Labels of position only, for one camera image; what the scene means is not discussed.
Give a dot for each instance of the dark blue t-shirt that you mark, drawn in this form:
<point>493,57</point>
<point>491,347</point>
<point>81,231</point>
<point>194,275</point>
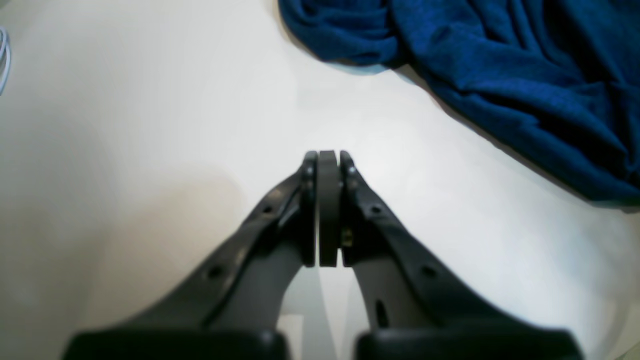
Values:
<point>555,80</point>

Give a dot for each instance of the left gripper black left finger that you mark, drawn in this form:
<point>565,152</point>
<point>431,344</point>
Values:
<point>229,306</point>

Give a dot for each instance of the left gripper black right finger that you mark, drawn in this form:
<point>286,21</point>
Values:
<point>417,308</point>

